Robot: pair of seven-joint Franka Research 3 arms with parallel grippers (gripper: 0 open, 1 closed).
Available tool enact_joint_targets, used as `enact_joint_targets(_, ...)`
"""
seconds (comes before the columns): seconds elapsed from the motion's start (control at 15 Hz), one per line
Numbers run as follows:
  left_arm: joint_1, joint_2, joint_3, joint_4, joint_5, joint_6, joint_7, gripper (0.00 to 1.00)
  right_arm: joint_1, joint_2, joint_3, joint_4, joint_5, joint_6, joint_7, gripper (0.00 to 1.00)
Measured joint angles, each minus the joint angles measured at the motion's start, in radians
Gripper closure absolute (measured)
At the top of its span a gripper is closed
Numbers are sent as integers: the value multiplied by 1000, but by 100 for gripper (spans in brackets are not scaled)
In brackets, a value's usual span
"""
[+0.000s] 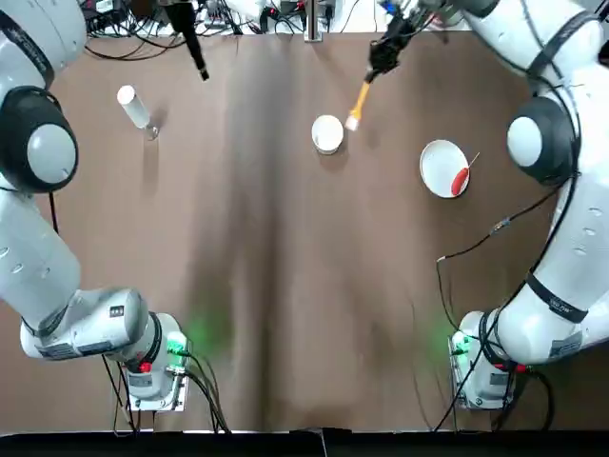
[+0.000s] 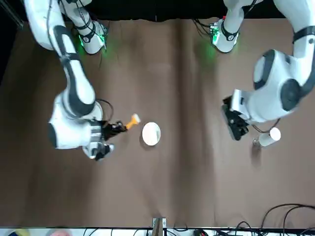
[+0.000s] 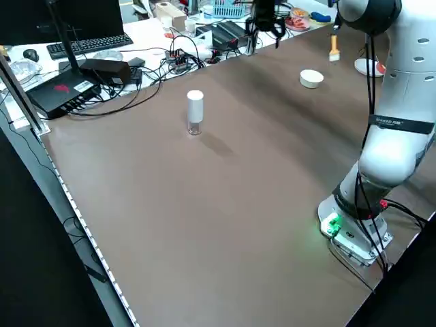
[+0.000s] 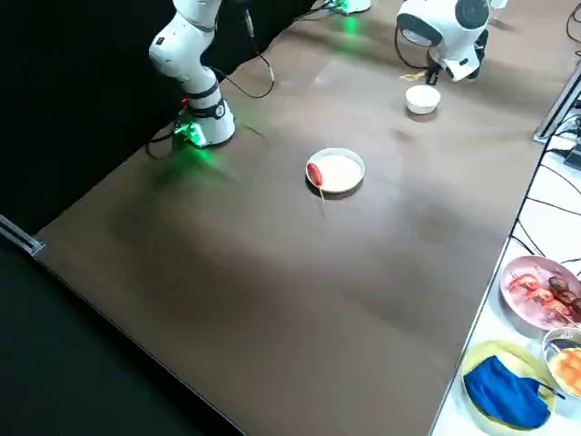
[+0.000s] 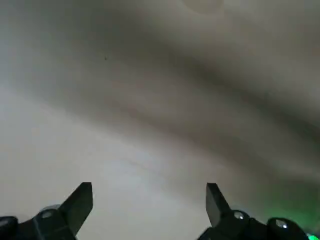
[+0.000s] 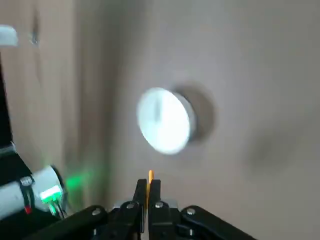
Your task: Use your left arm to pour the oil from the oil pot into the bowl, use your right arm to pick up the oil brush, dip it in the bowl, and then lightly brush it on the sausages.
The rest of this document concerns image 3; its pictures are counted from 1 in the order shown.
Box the yellow oil brush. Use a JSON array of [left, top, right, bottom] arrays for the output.
[[328, 33, 341, 63]]

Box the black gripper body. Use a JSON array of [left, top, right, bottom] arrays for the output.
[[252, 0, 277, 31]]

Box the black keyboard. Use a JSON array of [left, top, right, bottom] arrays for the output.
[[46, 33, 134, 61]]

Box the aluminium upright post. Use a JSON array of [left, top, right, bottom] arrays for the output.
[[245, 32, 259, 56]]

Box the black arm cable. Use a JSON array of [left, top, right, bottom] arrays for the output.
[[352, 32, 391, 273]]

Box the pink plate of red food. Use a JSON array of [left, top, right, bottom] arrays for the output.
[[284, 7, 311, 33]]

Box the white round plate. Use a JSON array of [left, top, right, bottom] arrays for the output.
[[354, 58, 388, 78]]

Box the white oil pot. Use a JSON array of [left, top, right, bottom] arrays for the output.
[[186, 89, 206, 136]]

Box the cardboard box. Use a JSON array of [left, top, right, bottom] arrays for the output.
[[155, 1, 189, 29]]

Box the black flat device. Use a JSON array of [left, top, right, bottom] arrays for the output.
[[217, 20, 249, 44]]

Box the black base cable bundle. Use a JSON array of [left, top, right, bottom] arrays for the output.
[[328, 199, 429, 294]]

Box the black power brick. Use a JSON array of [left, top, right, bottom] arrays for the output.
[[79, 58, 132, 87]]

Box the blue plastic basket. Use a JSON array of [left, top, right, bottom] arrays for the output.
[[211, 0, 247, 19]]

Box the black router box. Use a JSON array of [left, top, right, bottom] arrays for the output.
[[26, 72, 103, 120]]

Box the black computer monitor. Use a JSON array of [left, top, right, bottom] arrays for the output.
[[0, 0, 125, 47]]

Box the aluminium frame bar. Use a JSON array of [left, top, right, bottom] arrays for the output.
[[0, 53, 52, 136]]

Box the grey usb hub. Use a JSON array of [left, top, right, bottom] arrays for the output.
[[164, 48, 192, 72]]

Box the black router cable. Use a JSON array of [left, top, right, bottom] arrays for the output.
[[67, 66, 171, 119]]

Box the white round bowl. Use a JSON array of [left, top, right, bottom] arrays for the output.
[[299, 69, 324, 91]]

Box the black stand pole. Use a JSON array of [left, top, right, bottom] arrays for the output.
[[46, 0, 86, 75]]

